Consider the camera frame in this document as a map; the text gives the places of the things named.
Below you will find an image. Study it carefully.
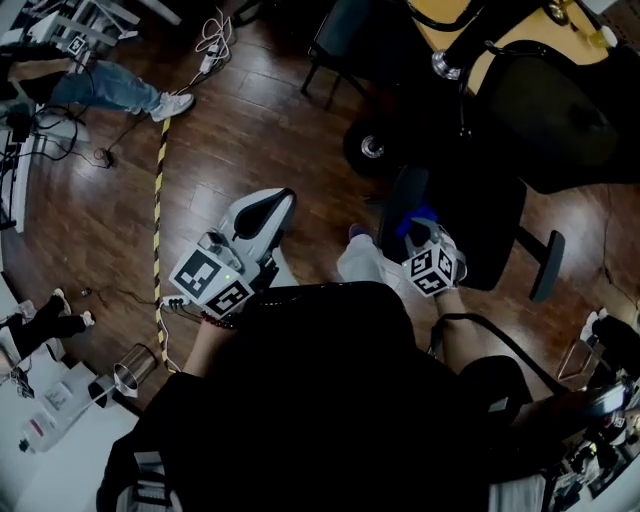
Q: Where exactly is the black folding chair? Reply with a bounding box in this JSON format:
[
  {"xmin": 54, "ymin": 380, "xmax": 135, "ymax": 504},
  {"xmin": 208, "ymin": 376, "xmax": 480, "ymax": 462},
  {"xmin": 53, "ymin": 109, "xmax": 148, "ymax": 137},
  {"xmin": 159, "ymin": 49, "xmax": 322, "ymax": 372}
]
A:
[{"xmin": 299, "ymin": 0, "xmax": 401, "ymax": 109}]

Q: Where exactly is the grey shoulder strap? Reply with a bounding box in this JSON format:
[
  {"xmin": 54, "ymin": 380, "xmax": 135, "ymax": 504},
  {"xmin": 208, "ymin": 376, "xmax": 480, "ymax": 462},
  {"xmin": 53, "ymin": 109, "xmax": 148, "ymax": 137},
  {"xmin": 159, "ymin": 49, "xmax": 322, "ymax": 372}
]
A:
[{"xmin": 130, "ymin": 449, "xmax": 174, "ymax": 512}]

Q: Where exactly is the copper stool frame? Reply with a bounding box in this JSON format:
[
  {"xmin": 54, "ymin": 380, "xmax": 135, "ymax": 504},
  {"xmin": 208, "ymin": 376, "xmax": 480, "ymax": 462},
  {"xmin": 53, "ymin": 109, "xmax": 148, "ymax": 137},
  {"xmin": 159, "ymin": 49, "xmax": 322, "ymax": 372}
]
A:
[{"xmin": 557, "ymin": 337, "xmax": 604, "ymax": 384}]

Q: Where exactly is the yellow black floor tape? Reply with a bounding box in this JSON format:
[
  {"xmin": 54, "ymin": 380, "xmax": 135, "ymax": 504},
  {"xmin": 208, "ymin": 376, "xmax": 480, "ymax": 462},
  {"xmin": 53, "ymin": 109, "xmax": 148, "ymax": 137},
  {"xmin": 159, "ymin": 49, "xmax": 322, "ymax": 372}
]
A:
[{"xmin": 152, "ymin": 117, "xmax": 184, "ymax": 374}]

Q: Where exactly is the person's left forearm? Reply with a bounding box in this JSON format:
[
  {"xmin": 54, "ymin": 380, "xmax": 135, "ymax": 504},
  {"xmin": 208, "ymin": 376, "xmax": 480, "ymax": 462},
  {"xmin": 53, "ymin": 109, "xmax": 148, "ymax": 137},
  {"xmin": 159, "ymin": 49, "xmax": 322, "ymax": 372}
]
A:
[{"xmin": 182, "ymin": 312, "xmax": 241, "ymax": 376}]

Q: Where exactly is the person's black shirt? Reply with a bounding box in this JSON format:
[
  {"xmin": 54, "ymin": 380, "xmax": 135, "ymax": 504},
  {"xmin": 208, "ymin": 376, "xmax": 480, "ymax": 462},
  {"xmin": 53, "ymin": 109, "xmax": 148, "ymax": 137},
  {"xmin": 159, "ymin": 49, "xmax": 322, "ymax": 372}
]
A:
[{"xmin": 94, "ymin": 281, "xmax": 566, "ymax": 512}]

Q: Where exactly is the dark bead bracelet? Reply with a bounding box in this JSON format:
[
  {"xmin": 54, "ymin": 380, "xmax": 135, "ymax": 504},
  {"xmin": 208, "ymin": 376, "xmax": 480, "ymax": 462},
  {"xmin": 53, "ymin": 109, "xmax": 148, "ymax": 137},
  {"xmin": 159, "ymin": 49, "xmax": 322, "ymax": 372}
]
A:
[{"xmin": 199, "ymin": 309, "xmax": 239, "ymax": 331}]

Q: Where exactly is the person's right forearm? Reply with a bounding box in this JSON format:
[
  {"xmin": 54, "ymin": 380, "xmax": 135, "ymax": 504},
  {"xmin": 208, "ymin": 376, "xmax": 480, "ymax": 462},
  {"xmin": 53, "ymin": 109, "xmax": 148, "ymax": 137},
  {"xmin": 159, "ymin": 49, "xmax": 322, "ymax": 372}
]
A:
[{"xmin": 434, "ymin": 287, "xmax": 501, "ymax": 374}]

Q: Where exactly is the black mesh office chair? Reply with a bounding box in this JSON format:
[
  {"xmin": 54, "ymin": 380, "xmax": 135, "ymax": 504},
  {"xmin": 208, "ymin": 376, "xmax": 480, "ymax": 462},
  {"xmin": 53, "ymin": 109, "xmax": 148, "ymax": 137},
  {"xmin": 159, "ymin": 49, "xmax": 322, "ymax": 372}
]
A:
[{"xmin": 377, "ymin": 39, "xmax": 632, "ymax": 304}]

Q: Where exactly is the white table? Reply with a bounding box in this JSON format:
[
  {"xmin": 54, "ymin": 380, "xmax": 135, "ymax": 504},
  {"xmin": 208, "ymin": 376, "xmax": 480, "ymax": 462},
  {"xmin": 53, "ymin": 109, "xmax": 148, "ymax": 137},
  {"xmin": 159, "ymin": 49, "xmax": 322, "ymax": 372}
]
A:
[
  {"xmin": 0, "ymin": 349, "xmax": 141, "ymax": 512},
  {"xmin": 27, "ymin": 0, "xmax": 182, "ymax": 49}
]

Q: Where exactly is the yellow cup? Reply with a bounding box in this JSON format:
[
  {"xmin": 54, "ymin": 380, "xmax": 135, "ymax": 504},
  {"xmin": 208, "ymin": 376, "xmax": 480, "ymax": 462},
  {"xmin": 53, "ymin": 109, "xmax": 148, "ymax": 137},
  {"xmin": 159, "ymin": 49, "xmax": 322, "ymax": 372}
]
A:
[{"xmin": 589, "ymin": 24, "xmax": 619, "ymax": 50}]

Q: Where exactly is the round yellow wooden table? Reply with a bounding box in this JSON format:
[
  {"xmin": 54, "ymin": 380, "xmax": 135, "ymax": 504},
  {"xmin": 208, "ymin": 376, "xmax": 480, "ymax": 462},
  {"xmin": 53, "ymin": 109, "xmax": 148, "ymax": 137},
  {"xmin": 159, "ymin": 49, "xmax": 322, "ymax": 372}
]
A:
[{"xmin": 407, "ymin": 0, "xmax": 621, "ymax": 96}]

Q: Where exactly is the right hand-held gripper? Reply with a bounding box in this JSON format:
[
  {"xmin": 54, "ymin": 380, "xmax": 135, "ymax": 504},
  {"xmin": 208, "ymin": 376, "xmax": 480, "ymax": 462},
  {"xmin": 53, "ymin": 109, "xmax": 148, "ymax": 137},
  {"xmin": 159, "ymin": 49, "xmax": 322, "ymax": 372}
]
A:
[{"xmin": 402, "ymin": 218, "xmax": 469, "ymax": 300}]

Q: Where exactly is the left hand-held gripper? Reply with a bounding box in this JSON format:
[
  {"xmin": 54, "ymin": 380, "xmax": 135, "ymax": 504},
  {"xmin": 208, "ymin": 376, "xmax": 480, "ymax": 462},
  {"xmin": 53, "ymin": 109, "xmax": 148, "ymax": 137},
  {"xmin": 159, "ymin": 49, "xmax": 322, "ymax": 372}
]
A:
[{"xmin": 168, "ymin": 188, "xmax": 298, "ymax": 320}]

